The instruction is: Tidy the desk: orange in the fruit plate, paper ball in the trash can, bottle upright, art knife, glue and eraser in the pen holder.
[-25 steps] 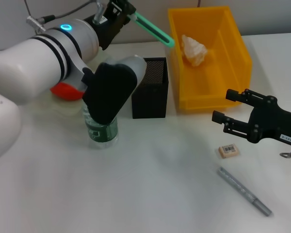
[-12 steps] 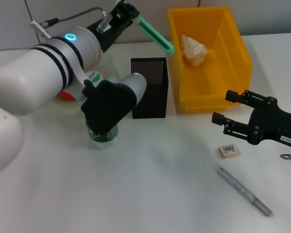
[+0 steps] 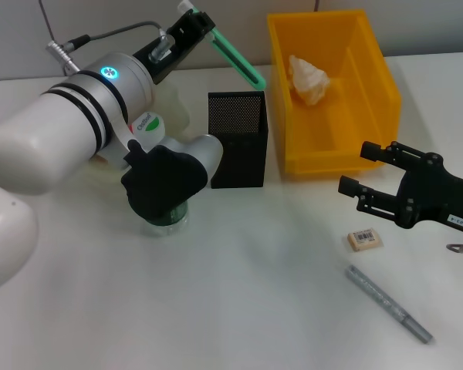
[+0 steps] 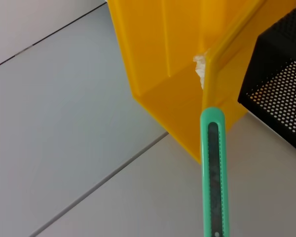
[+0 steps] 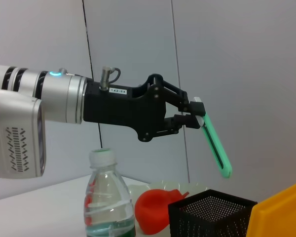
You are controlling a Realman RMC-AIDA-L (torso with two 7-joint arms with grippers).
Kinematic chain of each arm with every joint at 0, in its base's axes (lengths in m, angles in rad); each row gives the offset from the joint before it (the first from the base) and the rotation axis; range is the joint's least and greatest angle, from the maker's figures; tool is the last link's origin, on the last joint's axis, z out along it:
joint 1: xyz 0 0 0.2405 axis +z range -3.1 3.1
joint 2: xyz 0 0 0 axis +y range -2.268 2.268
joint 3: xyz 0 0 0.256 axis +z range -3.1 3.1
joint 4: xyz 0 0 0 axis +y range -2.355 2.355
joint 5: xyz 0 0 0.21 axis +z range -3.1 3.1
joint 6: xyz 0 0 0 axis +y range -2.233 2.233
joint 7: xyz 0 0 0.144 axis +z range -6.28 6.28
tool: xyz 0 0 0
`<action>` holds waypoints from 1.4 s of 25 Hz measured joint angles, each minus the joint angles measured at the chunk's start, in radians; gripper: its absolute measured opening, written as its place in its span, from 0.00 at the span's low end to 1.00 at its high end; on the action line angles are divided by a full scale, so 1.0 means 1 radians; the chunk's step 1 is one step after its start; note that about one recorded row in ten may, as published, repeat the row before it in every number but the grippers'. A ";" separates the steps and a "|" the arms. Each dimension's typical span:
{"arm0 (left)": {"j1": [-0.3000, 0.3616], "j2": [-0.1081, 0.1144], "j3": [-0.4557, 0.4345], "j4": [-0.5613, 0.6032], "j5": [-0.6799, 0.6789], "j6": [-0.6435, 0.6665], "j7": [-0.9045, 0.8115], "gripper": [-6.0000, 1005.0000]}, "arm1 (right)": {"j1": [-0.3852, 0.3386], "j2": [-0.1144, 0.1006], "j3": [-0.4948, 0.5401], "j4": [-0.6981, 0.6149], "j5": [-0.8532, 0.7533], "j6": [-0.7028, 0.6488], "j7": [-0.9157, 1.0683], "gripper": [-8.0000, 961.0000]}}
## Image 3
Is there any clear bottle with green label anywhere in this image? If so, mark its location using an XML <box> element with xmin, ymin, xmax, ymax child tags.
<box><xmin>133</xmin><ymin>111</ymin><xmax>190</xmax><ymax>237</ymax></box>

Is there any beige eraser with barcode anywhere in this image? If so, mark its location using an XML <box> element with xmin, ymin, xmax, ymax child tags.
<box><xmin>346</xmin><ymin>227</ymin><xmax>383</xmax><ymax>254</ymax></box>

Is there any pale green glass fruit plate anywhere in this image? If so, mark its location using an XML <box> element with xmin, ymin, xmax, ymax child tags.
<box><xmin>86</xmin><ymin>80</ymin><xmax>191</xmax><ymax>173</ymax></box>

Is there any silver left gripper connector stub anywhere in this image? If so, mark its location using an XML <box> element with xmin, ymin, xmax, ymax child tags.
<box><xmin>147</xmin><ymin>33</ymin><xmax>177</xmax><ymax>63</ymax></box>

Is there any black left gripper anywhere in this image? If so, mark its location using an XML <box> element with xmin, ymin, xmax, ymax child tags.
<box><xmin>132</xmin><ymin>9</ymin><xmax>218</xmax><ymax>85</ymax></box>

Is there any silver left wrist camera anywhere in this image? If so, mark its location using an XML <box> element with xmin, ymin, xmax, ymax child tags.
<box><xmin>120</xmin><ymin>133</ymin><xmax>225</xmax><ymax>227</ymax></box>

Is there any yellow plastic bin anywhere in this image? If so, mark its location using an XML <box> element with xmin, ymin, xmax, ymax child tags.
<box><xmin>266</xmin><ymin>8</ymin><xmax>403</xmax><ymax>179</ymax></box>

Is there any mint green utility knife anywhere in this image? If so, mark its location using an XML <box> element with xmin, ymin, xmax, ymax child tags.
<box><xmin>176</xmin><ymin>0</ymin><xmax>268</xmax><ymax>90</ymax></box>

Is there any black mesh pen holder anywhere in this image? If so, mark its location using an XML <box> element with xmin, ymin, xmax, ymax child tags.
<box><xmin>207</xmin><ymin>90</ymin><xmax>270</xmax><ymax>190</ymax></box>

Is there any white paper ball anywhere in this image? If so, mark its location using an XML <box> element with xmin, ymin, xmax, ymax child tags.
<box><xmin>288</xmin><ymin>54</ymin><xmax>335</xmax><ymax>107</ymax></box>

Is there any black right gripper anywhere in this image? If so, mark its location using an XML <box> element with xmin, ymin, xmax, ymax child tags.
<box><xmin>338</xmin><ymin>140</ymin><xmax>463</xmax><ymax>235</ymax></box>

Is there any grey pen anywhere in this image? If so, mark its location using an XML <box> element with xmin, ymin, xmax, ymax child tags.
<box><xmin>345</xmin><ymin>264</ymin><xmax>434</xmax><ymax>344</ymax></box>

